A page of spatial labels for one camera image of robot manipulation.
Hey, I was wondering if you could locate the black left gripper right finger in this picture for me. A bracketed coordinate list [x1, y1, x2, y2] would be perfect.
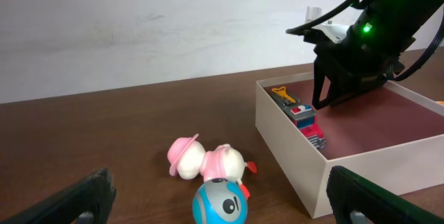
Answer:
[327, 166, 443, 224]

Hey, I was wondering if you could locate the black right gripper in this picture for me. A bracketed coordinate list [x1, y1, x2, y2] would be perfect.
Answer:
[305, 0, 443, 110]

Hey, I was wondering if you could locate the white cardboard box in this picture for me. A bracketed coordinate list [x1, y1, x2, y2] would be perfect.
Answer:
[255, 71, 444, 219]

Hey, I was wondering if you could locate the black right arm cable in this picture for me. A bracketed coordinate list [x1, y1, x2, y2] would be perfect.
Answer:
[285, 0, 444, 82]

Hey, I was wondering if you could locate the red grey toy truck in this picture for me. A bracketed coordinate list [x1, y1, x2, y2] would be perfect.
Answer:
[270, 86, 326, 150]

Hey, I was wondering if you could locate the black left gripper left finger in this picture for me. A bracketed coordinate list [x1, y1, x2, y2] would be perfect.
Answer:
[3, 168, 117, 224]

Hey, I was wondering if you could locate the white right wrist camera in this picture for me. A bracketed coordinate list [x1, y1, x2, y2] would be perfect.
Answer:
[305, 6, 349, 44]

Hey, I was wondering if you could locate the blue grey ball toy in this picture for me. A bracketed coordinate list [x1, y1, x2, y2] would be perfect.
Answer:
[192, 178, 248, 224]

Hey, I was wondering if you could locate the pink white duck toy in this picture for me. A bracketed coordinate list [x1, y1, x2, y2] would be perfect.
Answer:
[167, 133, 257, 198]

